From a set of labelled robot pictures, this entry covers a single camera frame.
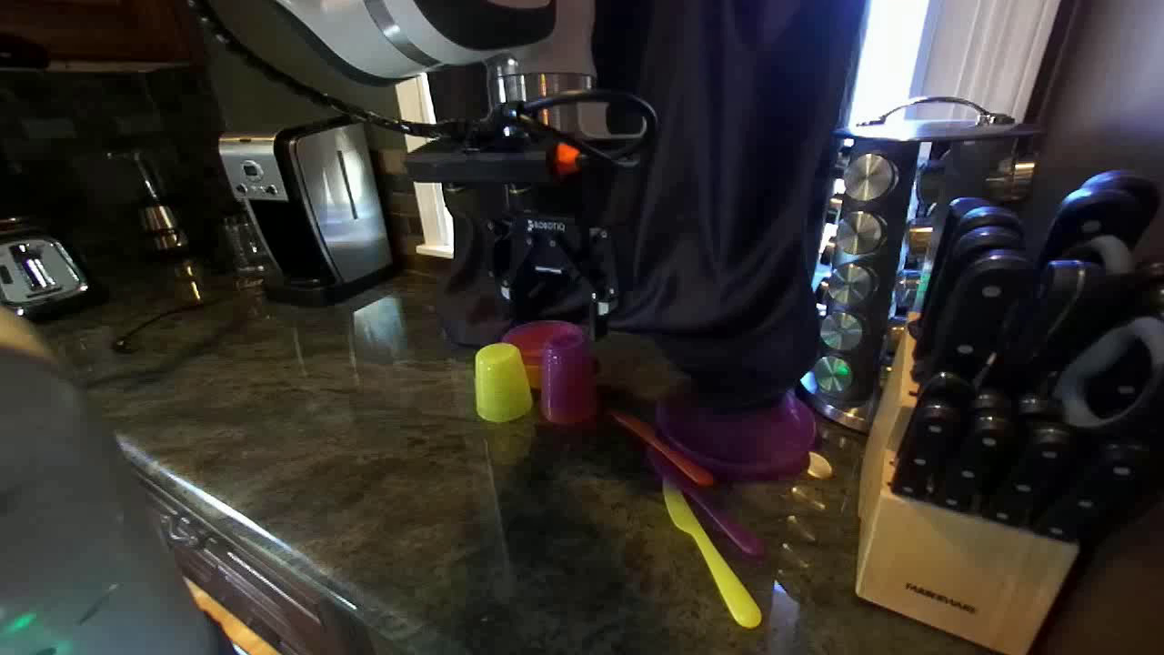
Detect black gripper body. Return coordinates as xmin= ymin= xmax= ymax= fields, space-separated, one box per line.
xmin=406 ymin=112 xmax=643 ymax=333

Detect dark brown curtain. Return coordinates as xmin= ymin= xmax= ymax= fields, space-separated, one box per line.
xmin=591 ymin=0 xmax=864 ymax=407

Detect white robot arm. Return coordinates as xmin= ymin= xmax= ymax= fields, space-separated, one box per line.
xmin=190 ymin=0 xmax=657 ymax=333

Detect pink and orange bowl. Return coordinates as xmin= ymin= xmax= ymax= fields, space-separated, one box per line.
xmin=506 ymin=321 xmax=582 ymax=376

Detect purple plastic cup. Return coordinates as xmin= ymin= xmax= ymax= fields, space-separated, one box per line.
xmin=543 ymin=334 xmax=597 ymax=425

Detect yellow-green plastic cup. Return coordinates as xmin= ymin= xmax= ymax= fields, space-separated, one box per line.
xmin=474 ymin=344 xmax=531 ymax=424

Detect purple plastic plate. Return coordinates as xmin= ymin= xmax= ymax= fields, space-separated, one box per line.
xmin=656 ymin=392 xmax=813 ymax=484

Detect red plastic utensil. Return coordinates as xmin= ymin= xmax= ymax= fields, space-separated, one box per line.
xmin=606 ymin=413 xmax=717 ymax=487

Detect purple plastic utensil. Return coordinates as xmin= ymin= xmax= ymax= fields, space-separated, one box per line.
xmin=680 ymin=477 xmax=764 ymax=558

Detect chrome spice rack carousel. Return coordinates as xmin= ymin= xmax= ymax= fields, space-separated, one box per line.
xmin=799 ymin=94 xmax=1036 ymax=429

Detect yellow plastic knife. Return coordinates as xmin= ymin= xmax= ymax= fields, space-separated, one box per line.
xmin=660 ymin=484 xmax=764 ymax=631

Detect silver toaster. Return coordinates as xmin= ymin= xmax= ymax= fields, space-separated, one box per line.
xmin=0 ymin=216 xmax=89 ymax=321

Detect wooden knife block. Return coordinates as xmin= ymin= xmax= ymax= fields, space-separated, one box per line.
xmin=853 ymin=333 xmax=1076 ymax=655

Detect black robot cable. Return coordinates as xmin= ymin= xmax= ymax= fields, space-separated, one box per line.
xmin=192 ymin=13 xmax=660 ymax=176

